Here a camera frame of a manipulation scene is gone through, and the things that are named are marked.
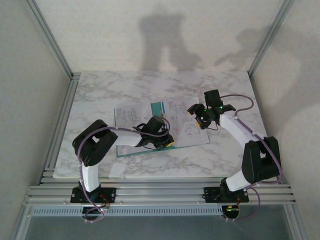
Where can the green folder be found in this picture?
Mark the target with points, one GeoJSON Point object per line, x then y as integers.
{"type": "Point", "coordinates": [156, 108]}

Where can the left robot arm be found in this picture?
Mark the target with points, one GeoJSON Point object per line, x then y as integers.
{"type": "Point", "coordinates": [92, 145]}

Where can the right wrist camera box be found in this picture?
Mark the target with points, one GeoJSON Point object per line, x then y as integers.
{"type": "Point", "coordinates": [212, 98]}

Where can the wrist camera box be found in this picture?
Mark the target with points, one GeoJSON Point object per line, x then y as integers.
{"type": "Point", "coordinates": [212, 98]}
{"type": "Point", "coordinates": [155, 123]}

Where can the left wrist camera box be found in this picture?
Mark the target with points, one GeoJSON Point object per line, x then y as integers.
{"type": "Point", "coordinates": [155, 123]}

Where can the aluminium frame rail beam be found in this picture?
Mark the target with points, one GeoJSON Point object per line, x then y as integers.
{"type": "Point", "coordinates": [160, 195]}

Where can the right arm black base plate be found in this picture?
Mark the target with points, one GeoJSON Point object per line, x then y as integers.
{"type": "Point", "coordinates": [210, 195]}

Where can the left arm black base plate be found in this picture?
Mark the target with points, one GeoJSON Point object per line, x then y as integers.
{"type": "Point", "coordinates": [110, 195]}

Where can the aluminium side rail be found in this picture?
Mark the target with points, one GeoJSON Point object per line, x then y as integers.
{"type": "Point", "coordinates": [68, 100]}

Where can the aluminium frame post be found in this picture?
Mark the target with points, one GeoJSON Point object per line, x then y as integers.
{"type": "Point", "coordinates": [268, 37]}
{"type": "Point", "coordinates": [51, 40]}

